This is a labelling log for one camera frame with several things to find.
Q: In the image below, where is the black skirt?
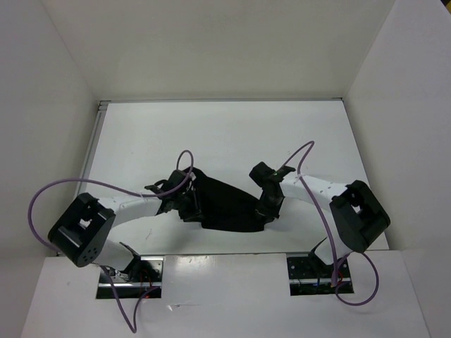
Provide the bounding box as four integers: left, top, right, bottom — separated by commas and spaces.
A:
192, 168, 265, 233

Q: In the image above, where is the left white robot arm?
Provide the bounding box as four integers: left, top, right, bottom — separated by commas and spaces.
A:
48, 168, 204, 282

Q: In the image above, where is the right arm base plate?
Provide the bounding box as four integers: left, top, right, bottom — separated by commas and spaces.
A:
286, 254, 336, 296

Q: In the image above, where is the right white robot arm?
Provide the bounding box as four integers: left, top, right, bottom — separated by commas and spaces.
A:
249, 162, 390, 277

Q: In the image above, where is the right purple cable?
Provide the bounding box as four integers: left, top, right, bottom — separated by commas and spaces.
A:
281, 140, 381, 306

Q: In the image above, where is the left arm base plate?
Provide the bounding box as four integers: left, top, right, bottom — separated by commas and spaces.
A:
96, 256, 164, 299

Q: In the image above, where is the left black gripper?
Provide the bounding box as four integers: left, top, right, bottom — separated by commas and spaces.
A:
173, 187, 209, 223

